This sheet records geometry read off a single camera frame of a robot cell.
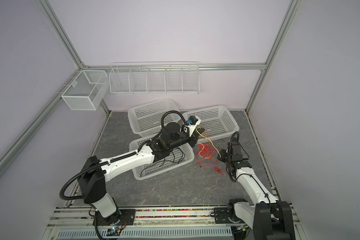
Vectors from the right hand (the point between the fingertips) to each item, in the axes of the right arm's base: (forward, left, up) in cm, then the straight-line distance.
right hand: (224, 153), depth 88 cm
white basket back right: (+33, -1, -9) cm, 34 cm away
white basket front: (+1, +26, -7) cm, 27 cm away
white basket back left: (+34, +55, -7) cm, 65 cm away
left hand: (0, +13, +22) cm, 26 cm away
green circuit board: (-38, +57, -9) cm, 69 cm away
